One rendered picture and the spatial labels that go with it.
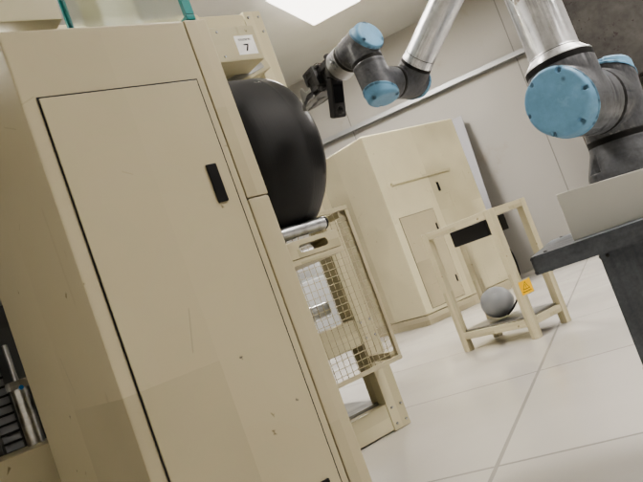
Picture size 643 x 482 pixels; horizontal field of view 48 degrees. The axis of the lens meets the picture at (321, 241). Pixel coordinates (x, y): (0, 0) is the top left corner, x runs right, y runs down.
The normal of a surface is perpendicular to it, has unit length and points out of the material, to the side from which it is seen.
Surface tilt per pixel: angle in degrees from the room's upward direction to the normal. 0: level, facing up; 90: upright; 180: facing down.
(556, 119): 91
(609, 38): 90
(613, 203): 90
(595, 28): 90
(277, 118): 77
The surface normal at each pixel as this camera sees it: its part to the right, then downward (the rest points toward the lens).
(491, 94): -0.39, 0.07
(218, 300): 0.55, -0.26
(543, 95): -0.67, 0.22
